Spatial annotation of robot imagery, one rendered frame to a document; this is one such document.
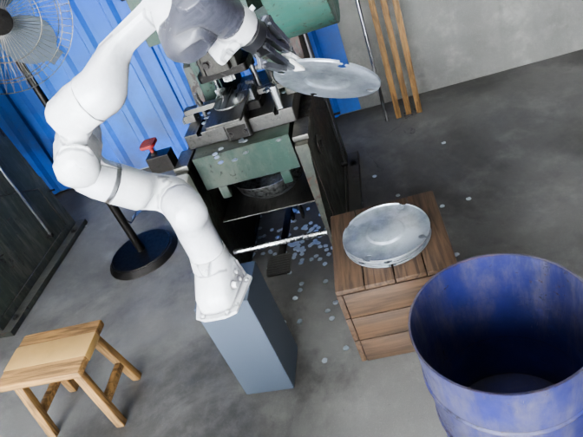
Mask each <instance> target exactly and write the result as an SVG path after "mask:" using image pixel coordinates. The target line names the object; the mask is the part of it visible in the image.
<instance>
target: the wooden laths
mask: <svg viewBox="0 0 583 437"><path fill-rule="evenodd" d="M355 1H356V5H357V11H358V15H359V18H360V22H361V25H362V29H363V33H364V39H365V42H366V46H367V50H368V53H369V57H370V63H371V67H372V70H373V72H374V73H375V74H377V69H376V65H375V62H374V58H373V55H372V51H371V47H370V41H369V37H368V34H367V30H366V27H365V23H364V17H363V13H362V9H361V5H360V2H359V0H355ZM368 2H369V6H370V13H371V16H372V20H373V23H374V27H375V31H376V35H377V41H378V45H379V48H380V53H381V57H382V60H383V66H384V70H385V74H386V78H387V82H388V85H389V89H390V96H391V100H392V103H393V107H394V110H395V114H396V118H397V119H398V118H402V116H401V111H400V108H399V104H398V99H397V96H396V90H395V85H394V82H393V78H392V74H391V70H390V64H389V60H388V56H387V52H386V48H385V45H384V40H383V34H382V30H381V26H380V22H379V19H378V14H377V8H376V5H375V0H368ZM380 3H381V6H382V10H383V17H384V21H385V25H386V29H387V33H388V37H389V40H390V47H391V51H392V55H393V59H394V63H395V67H396V73H397V78H398V81H399V85H400V89H401V93H402V97H403V104H404V108H405V112H406V115H407V114H412V113H411V109H410V104H409V97H408V94H407V89H406V86H405V82H404V78H403V71H402V67H401V63H400V59H399V54H398V51H397V46H396V40H395V36H394V32H393V28H392V24H391V20H390V13H389V9H388V4H387V1H386V0H380ZM392 3H393V7H394V11H395V15H396V22H397V27H398V30H399V35H400V38H401V43H402V46H403V53H404V58H405V62H406V66H407V70H408V74H409V81H410V86H411V89H412V94H413V98H414V102H415V106H416V112H417V113H421V112H422V106H421V102H420V98H419V94H418V90H417V85H416V78H415V74H414V69H413V66H412V61H411V57H410V53H409V45H408V42H407V37H406V33H405V29H404V25H403V18H402V13H401V9H400V5H399V1H398V0H392ZM377 91H378V94H379V98H380V102H381V105H382V109H383V115H384V119H385V121H388V120H389V118H388V115H387V111H386V107H385V104H384V100H383V94H382V90H381V87H380V88H379V89H378V90H377Z"/></svg>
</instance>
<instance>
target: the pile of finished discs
mask: <svg viewBox="0 0 583 437"><path fill-rule="evenodd" d="M430 237H431V228H430V222H429V217H428V215H427V214H426V213H425V212H424V211H423V210H422V209H420V208H419V207H417V206H414V205H410V204H406V205H402V204H399V203H389V204H383V205H377V206H374V207H372V208H370V209H368V210H366V211H364V212H361V213H360V214H358V215H357V216H356V217H355V218H354V219H353V220H352V221H351V222H350V223H349V225H348V227H347V228H345V230H344V234H343V246H344V249H345V252H346V254H347V256H348V257H349V258H350V259H351V260H352V261H353V262H355V263H356V264H359V265H362V266H365V267H369V268H387V267H391V265H392V264H394V266H396V265H399V264H403V263H405V262H407V261H409V260H411V259H412V258H414V257H415V256H417V255H418V254H419V253H420V252H421V251H422V250H423V249H424V248H425V247H426V246H427V244H428V242H429V240H430Z"/></svg>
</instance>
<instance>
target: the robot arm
mask: <svg viewBox="0 0 583 437"><path fill-rule="evenodd" d="M255 9H256V7H255V6H254V5H253V4H252V5H251V6H250V7H249V8H248V7H247V6H245V5H244V4H243V3H242V2H240V0H142V1H141V3H140V4H139V5H138V6H137V7H136V8H135V9H134V10H133V11H132V12H131V13H130V14H129V15H128V16H127V17H126V18H125V19H124V20H123V21H122V22H121V23H120V24H119V25H118V26H117V27H116V28H115V29H114V30H113V31H112V32H111V33H110V34H109V35H108V36H107V37H106V38H105V39H104V40H103V41H102V42H101V43H100V44H99V45H98V47H97V49H96V51H95V53H94V54H93V55H92V57H91V58H90V60H89V61H88V63H87V65H86V66H85V68H84V69H83V71H82V72H80V73H79V74H78V75H76V76H75V77H74V78H72V81H70V82H68V83H67V84H65V85H64V86H62V88H61V89H60V90H59V91H58V92H57V93H56V94H55V95H54V96H53V97H52V98H51V99H50V100H49V101H48V102H47V105H46V108H45V112H44V113H45V117H46V121H47V122H48V123H49V124H50V125H51V126H52V128H53V129H54V130H55V131H56V134H55V141H54V143H53V154H54V163H53V169H54V172H55V174H56V177H57V180H58V181H59V182H61V183H62V184H63V185H65V186H68V187H71V188H74V189H75V190H76V191H77V192H79V193H81V194H83V195H85V196H88V197H90V198H91V199H96V200H100V201H102V202H106V203H108V204H110V205H117V206H120V207H124V208H127V209H130V210H134V211H138V210H152V211H158V212H161V213H162V214H164V215H165V217H166V218H167V220H168V221H169V222H170V224H171V225H172V227H173V229H174V231H175V232H176V234H177V236H178V239H179V241H180V243H181V244H182V246H183V248H184V249H185V251H186V253H187V255H188V256H189V259H190V262H191V266H192V268H193V273H194V285H195V298H196V302H197V310H196V320H199V321H202V322H204V323H206V322H211V321H217V320H222V319H226V318H228V317H229V316H233V315H235V314H237V313H238V311H239V307H240V305H241V304H242V301H243V299H244V297H245V294H246V292H247V290H248V287H249V285H250V283H251V281H252V276H250V275H248V274H246V272H245V271H244V269H243V268H242V266H241V265H240V263H239V261H238V260H237V259H236V258H235V257H233V256H232V255H231V254H230V253H229V250H228V249H227V248H226V246H225V244H224V242H223V241H222V240H221V238H220V236H219V234H218V233H217V231H216V229H215V227H214V225H213V222H212V220H211V217H210V214H209V212H208V210H207V207H206V204H205V202H204V201H203V199H202V198H201V196H200V195H199V194H198V193H197V192H196V191H195V190H194V189H193V188H192V187H191V186H190V185H189V184H188V183H187V182H186V181H185V180H184V179H181V178H178V177H176V176H173V175H166V174H160V173H150V172H146V171H143V170H141V169H138V168H134V167H131V166H127V165H124V164H122V163H118V162H114V161H112V160H107V159H105V158H104V157H103V156H102V147H103V143H102V129H101V124H102V123H103V122H104V121H106V119H108V118H110V117H111V116H113V115H114V114H116V113H117V112H118V111H119V110H120V109H121V108H122V106H123V105H124V104H125V101H126V99H127V96H128V75H129V64H130V62H131V58H132V54H133V53H134V51H135V50H136V49H137V48H138V47H139V46H140V45H141V44H142V43H143V42H144V41H145V40H146V39H147V38H148V37H149V36H151V35H152V34H153V33H154V32H155V31H156V30H157V33H158V37H159V39H160V43H161V46H162V48H163V49H164V52H165V54H166V56H167V58H169V59H171V60H172V61H174V62H180V63H187V64H189V63H192V62H196V61H198V60H199V59H200V58H201V57H203V56H204V55H206V53H207V52H209V54H210V55H211V56H212V57H213V59H214V60H215V61H216V62H217V63H218V64H220V65H224V64H226V63H227V61H228V60H229V59H230V58H231V57H232V56H233V55H234V54H235V53H236V52H237V51H238V50H239V49H243V50H244V51H246V52H249V53H251V54H252V56H253V57H254V58H256V59H257V65H255V69H256V70H259V69H268V70H271V71H276V72H282V71H287V69H288V70H294V71H295V72H297V71H305V68H304V67H303V66H302V65H300V64H299V63H297V62H295V61H294V60H297V59H301V58H300V57H298V56H296V52H295V51H294V50H293V47H292V46H291V47H289V43H290V39H289V38H288V37H287V35H286V34H285V33H284V32H283V31H282V30H281V29H280V27H279V26H278V25H277V24H276V23H275V22H274V21H273V19H272V16H271V15H266V16H261V17H260V19H258V18H257V17H256V14H255V13H254V10H255ZM275 49H276V50H277V51H279V52H281V53H282V54H280V53H279V52H277V51H276V50H275ZM263 56H266V57H268V58H269V59H271V60H272V61H274V62H276V63H273V62H267V61H265V60H263V59H262V57H263Z"/></svg>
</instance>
